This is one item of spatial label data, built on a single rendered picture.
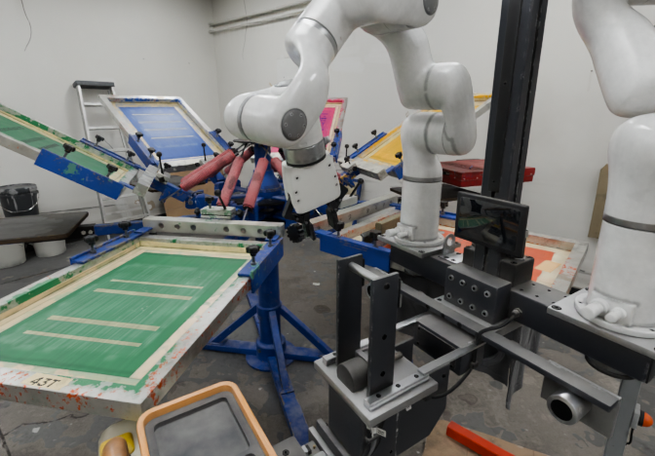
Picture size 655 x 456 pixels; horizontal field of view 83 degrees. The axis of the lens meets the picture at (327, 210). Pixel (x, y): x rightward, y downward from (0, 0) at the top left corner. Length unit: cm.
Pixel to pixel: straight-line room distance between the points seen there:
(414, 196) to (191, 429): 64
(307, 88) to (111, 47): 474
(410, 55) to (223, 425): 74
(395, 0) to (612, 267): 52
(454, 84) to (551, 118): 257
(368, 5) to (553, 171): 285
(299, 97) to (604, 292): 55
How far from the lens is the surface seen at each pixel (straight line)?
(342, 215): 155
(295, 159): 65
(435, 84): 81
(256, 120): 55
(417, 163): 90
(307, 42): 62
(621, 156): 67
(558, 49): 338
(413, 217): 92
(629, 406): 140
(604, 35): 78
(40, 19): 507
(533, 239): 165
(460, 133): 84
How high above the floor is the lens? 145
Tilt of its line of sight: 15 degrees down
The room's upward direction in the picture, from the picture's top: straight up
